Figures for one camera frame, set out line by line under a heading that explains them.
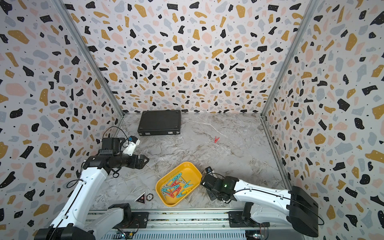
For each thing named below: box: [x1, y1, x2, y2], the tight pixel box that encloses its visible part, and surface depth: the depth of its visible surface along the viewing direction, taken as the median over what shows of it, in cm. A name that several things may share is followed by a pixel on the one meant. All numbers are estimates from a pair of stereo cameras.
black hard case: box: [137, 109, 182, 136], surface depth 110 cm
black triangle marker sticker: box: [134, 192, 146, 205], surface depth 82 cm
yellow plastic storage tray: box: [155, 161, 203, 207], surface depth 87 cm
